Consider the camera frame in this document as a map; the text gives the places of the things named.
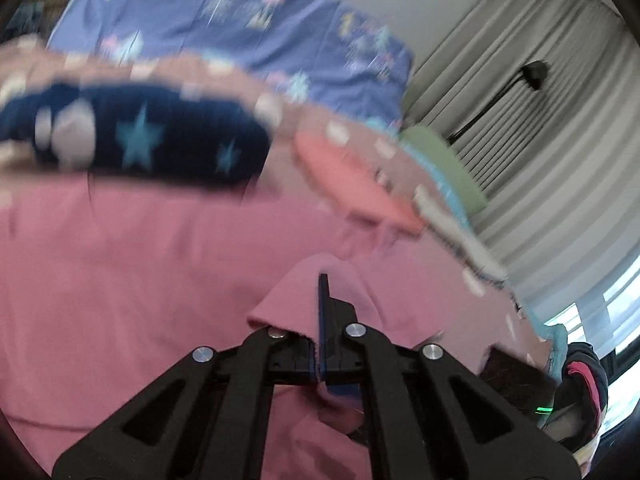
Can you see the grey-white curtain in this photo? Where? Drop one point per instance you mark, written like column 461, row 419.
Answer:
column 565, row 150

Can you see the green pillow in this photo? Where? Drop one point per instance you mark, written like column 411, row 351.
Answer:
column 450, row 170

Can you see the pink polka-dot blanket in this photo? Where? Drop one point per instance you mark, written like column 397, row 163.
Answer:
column 280, row 160

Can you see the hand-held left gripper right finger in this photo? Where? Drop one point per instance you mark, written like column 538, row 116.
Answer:
column 323, row 310

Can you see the teal cloth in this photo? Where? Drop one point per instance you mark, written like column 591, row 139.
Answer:
column 556, row 345

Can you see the blue tree-print pillow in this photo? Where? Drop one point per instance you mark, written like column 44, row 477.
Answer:
column 225, row 20

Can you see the coral garment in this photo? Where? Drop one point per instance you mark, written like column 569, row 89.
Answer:
column 345, row 175

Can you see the window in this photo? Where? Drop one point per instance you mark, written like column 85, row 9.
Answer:
column 615, row 305

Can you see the navy star-print garment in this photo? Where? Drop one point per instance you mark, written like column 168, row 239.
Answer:
column 165, row 132

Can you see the black and pink bag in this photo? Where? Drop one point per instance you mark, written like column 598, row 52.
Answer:
column 582, row 380

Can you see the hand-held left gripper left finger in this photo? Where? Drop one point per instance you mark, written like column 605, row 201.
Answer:
column 290, row 360

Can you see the pink garment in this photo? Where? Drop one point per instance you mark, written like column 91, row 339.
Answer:
column 150, row 270

